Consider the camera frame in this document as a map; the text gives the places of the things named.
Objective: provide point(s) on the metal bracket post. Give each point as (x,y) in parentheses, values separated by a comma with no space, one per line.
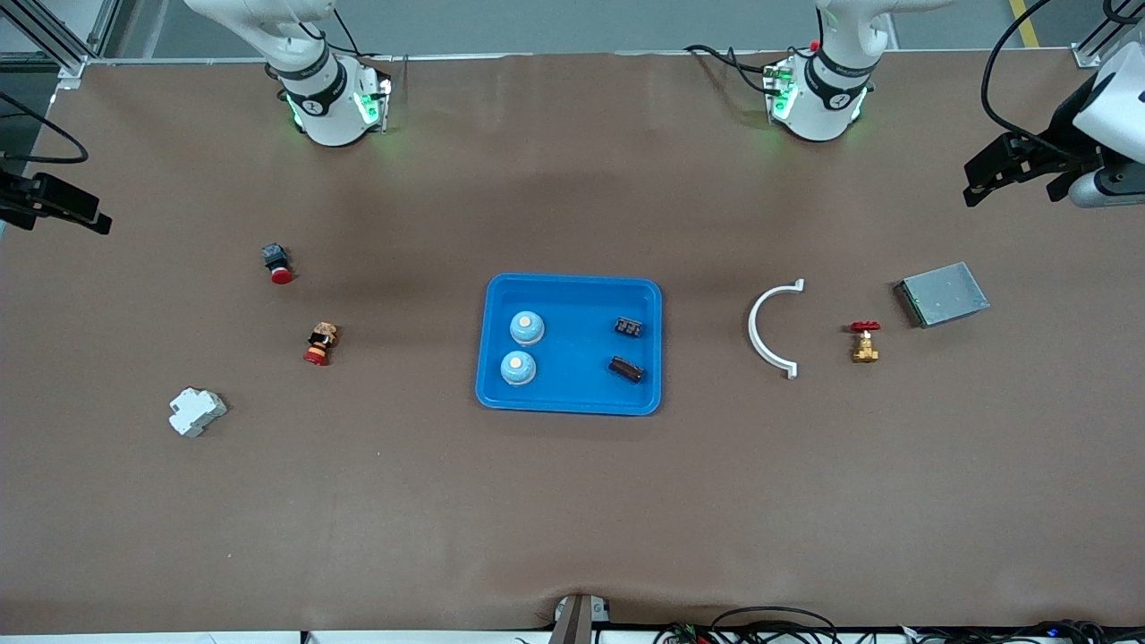
(577,619)

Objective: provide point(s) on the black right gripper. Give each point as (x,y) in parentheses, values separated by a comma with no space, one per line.
(11,195)

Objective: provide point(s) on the black electrolytic capacitor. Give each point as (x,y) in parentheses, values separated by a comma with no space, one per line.
(629,327)

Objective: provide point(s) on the white circuit breaker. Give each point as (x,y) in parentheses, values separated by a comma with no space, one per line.
(197,411)

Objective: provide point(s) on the blue desk bell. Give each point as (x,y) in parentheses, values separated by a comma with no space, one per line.
(518,368)
(527,328)

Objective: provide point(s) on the blue plastic tray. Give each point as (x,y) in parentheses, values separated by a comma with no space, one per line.
(572,358)

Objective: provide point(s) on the aluminium frame profile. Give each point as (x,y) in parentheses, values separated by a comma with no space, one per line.
(76,64)

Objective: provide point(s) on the white curved pipe clamp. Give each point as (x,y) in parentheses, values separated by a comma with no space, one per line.
(752,326)

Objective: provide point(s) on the red emergency stop button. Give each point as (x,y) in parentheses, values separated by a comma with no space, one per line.
(279,264)

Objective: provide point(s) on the grey metal power supply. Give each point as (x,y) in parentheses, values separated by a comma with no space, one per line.
(944,295)

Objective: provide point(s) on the aluminium frame post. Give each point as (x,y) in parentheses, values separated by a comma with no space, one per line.
(1084,55)

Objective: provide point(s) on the red yellow push button switch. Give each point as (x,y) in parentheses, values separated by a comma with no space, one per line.
(319,344)

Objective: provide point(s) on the brass valve red handwheel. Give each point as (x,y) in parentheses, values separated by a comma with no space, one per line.
(864,346)

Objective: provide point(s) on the brown electrolytic capacitor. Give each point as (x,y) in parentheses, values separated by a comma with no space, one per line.
(626,368)

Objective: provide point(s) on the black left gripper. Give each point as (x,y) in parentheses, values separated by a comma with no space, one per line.
(1067,121)

